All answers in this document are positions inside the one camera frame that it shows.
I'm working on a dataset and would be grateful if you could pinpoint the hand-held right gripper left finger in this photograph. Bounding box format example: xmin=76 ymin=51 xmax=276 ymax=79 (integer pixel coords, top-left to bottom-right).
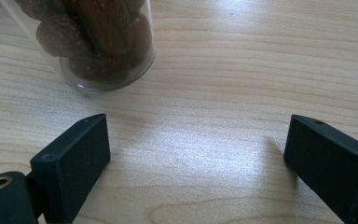
xmin=29 ymin=113 xmax=111 ymax=224

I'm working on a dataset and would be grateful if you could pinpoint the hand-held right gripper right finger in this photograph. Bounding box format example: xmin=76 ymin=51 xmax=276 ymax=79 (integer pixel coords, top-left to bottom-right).
xmin=282 ymin=114 xmax=358 ymax=224

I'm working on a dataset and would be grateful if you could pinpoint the glass jar with brown dates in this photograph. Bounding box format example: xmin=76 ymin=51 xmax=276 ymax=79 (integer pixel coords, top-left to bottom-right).
xmin=0 ymin=0 xmax=157 ymax=92

